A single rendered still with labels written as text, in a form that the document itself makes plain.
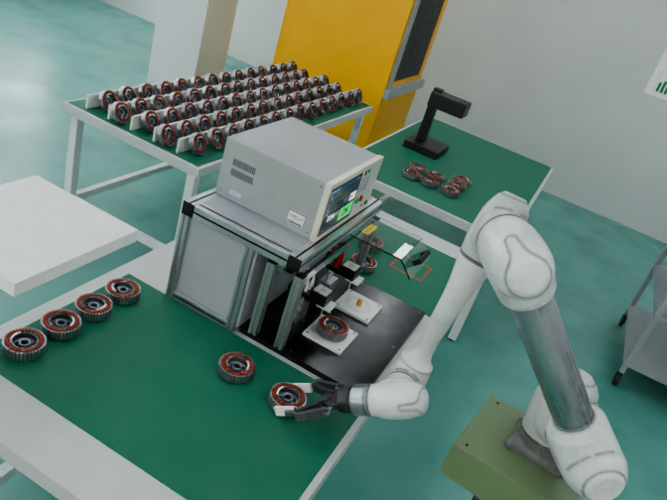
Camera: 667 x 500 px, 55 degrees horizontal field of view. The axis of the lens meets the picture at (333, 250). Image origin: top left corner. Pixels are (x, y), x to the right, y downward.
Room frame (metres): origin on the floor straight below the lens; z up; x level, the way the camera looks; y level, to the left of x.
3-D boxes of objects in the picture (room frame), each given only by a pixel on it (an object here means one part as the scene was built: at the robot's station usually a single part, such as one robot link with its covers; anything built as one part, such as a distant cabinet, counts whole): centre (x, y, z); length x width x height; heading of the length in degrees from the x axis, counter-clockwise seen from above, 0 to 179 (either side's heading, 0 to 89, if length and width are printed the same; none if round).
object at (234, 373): (1.52, 0.17, 0.77); 0.11 x 0.11 x 0.04
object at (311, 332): (1.83, -0.08, 0.78); 0.15 x 0.15 x 0.01; 72
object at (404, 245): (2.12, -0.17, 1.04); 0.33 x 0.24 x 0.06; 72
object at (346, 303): (2.06, -0.16, 0.78); 0.15 x 0.15 x 0.01; 72
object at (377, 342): (1.95, -0.10, 0.76); 0.64 x 0.47 x 0.02; 162
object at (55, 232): (1.26, 0.71, 0.98); 0.37 x 0.35 x 0.46; 162
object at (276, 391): (1.46, -0.01, 0.77); 0.11 x 0.11 x 0.04
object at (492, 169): (4.27, -0.64, 0.37); 1.85 x 1.10 x 0.75; 162
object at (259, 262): (2.02, 0.12, 0.92); 0.66 x 0.01 x 0.30; 162
